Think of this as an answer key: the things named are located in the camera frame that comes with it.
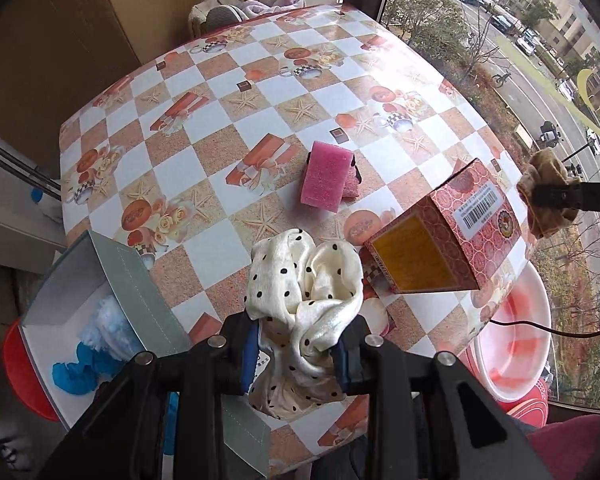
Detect tan brown sock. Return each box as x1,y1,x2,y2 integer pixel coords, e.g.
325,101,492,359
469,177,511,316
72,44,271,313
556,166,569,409
517,148,580,240

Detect white polka dot scrunchie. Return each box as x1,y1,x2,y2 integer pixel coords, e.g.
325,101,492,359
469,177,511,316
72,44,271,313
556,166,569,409
244,229,364,420

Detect light blue fluffy fabric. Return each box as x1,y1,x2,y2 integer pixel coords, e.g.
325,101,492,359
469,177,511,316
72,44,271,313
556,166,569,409
79,295,144,362

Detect blue cloth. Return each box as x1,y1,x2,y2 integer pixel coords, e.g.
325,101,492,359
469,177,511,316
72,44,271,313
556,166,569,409
52,342,125,396

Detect small pink foam sponge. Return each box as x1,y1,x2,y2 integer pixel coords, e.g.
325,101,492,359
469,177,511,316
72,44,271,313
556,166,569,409
300,141,353,212

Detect red patterned carton box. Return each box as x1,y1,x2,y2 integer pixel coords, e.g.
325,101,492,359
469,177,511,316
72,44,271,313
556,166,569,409
365,158,520,294

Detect pink white plastic basin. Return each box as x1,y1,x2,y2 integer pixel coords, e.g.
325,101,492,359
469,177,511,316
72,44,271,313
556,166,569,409
471,263,552,403

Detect pink black small sock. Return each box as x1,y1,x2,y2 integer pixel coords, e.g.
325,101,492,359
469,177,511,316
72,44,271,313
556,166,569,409
342,158,362,200

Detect grey open storage box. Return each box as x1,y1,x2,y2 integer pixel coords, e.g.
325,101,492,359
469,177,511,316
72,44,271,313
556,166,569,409
19,231,271,479

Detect red plastic stool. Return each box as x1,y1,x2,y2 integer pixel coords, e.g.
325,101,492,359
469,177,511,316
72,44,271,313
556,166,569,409
2,318,59,422

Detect checkered patterned tablecloth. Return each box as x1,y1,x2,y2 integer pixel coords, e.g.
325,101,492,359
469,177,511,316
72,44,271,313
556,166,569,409
58,2,531,476

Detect chair with clothes pile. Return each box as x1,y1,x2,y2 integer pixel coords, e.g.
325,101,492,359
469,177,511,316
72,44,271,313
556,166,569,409
188,0,306,39

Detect black cable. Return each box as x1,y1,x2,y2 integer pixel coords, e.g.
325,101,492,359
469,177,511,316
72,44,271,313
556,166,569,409
488,317,600,337

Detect red handled mop poles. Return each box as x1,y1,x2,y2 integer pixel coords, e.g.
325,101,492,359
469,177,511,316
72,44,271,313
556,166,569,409
0,147,61,200

